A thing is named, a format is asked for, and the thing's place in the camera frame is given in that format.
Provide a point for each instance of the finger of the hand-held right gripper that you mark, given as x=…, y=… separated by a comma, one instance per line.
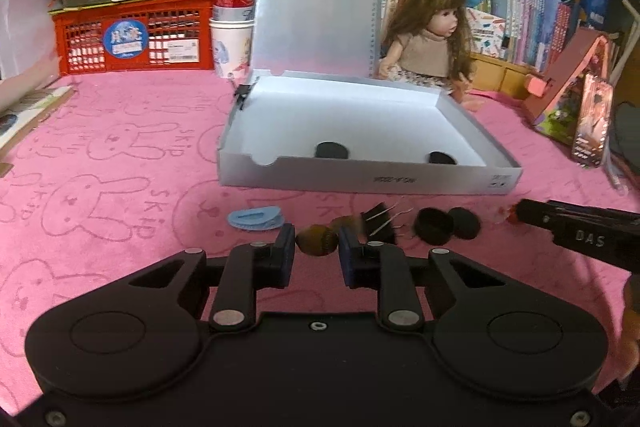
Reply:
x=532, y=213

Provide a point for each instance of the brown walnut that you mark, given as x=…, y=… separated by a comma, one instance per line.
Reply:
x=316, y=241

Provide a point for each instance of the black binder clip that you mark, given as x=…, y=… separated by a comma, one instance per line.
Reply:
x=380, y=224
x=243, y=96

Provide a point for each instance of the black round disc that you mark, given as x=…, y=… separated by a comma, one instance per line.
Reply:
x=442, y=158
x=432, y=227
x=331, y=150
x=467, y=223

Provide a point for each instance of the small red piece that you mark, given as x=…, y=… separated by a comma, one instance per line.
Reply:
x=504, y=215

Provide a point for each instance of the grey plastic file box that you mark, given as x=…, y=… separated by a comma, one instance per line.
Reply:
x=350, y=32

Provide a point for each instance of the row of colourful books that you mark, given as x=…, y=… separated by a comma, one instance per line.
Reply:
x=530, y=12

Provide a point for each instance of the patterned white box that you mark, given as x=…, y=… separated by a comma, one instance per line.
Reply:
x=490, y=32

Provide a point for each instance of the flat book with green edge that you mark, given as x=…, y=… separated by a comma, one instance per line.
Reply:
x=30, y=112

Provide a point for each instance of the red plastic crate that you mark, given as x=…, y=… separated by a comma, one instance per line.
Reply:
x=80, y=32

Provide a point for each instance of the white paper cup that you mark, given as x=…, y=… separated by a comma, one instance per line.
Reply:
x=230, y=49

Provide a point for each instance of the wooden shelf box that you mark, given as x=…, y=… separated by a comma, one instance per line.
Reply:
x=500, y=77

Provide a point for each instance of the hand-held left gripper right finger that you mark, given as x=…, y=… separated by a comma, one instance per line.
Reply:
x=346, y=258

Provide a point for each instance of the pink bunny print blanket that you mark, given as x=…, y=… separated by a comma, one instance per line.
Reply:
x=125, y=147

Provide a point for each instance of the blue oval plastic piece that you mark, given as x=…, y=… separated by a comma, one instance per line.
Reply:
x=255, y=218

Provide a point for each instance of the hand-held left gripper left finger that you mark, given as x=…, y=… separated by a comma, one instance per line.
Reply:
x=286, y=253

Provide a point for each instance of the pink toy house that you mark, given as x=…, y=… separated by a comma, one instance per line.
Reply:
x=565, y=77

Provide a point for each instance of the pink packaged card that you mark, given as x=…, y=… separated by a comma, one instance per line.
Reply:
x=592, y=122

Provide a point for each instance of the brown haired doll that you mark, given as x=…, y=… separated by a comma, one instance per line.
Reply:
x=430, y=42

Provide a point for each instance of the white paper sheet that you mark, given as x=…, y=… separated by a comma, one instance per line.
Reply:
x=25, y=37

